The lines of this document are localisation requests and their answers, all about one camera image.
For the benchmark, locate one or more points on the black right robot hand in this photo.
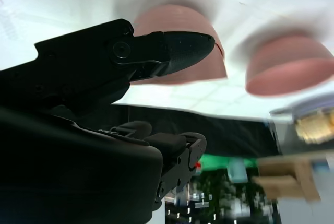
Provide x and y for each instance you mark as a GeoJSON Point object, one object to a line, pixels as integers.
{"type": "Point", "coordinates": [65, 130]}

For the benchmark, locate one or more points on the pink plastic bowl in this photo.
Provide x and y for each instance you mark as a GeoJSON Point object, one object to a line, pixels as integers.
{"type": "Point", "coordinates": [182, 17]}
{"type": "Point", "coordinates": [287, 75]}

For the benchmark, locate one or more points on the green cloth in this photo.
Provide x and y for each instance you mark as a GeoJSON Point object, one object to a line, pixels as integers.
{"type": "Point", "coordinates": [216, 160]}

